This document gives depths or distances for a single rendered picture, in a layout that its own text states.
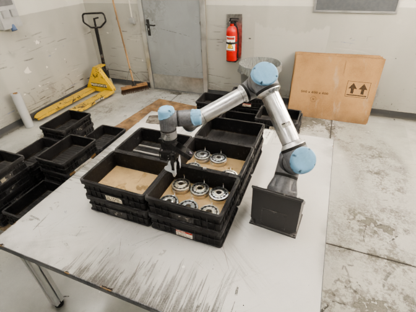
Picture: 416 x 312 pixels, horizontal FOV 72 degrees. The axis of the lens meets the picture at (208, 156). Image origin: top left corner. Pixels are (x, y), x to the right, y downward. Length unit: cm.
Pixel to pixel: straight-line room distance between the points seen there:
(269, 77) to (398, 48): 308
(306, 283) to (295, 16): 341
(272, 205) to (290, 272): 30
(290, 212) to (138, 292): 77
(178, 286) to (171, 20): 397
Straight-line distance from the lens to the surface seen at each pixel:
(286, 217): 147
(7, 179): 275
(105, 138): 311
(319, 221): 166
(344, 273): 239
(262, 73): 135
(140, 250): 152
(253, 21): 430
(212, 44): 454
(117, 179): 175
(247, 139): 199
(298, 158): 131
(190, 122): 130
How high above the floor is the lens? 187
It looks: 35 degrees down
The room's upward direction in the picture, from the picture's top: 3 degrees counter-clockwise
